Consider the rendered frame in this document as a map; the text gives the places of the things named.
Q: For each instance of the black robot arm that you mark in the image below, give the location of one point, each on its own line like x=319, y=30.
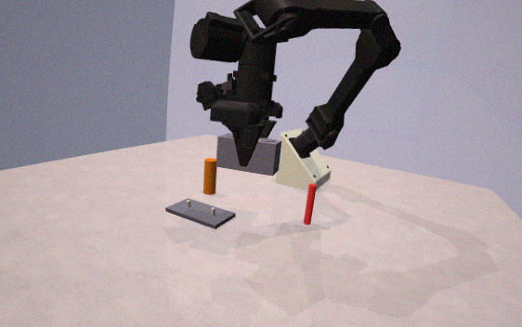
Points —
x=225, y=39

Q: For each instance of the red peg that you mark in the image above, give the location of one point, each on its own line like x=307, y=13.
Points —
x=309, y=204

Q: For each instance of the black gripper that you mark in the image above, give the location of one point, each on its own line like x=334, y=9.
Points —
x=247, y=117

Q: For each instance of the orange cylinder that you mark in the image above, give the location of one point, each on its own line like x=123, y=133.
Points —
x=209, y=177

